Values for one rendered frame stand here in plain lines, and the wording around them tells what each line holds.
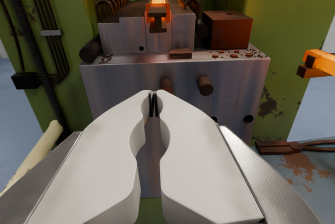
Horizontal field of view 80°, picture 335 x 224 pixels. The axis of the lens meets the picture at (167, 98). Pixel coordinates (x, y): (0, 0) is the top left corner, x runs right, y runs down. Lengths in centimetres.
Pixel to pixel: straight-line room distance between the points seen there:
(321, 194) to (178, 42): 45
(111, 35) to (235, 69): 26
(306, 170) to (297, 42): 36
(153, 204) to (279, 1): 69
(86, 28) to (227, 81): 40
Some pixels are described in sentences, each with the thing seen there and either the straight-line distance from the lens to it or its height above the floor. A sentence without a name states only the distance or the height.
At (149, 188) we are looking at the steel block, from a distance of 66.
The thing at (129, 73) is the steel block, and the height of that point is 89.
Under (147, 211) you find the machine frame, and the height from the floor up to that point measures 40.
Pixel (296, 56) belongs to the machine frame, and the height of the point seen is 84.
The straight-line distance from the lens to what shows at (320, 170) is 63.
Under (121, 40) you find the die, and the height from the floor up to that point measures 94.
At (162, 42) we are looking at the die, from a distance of 45.
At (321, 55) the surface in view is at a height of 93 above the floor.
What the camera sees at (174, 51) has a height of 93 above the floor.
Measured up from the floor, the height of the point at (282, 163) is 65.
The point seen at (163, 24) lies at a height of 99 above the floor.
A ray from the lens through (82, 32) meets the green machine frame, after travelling 63.
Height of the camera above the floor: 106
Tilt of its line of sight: 32 degrees down
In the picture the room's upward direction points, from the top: 2 degrees counter-clockwise
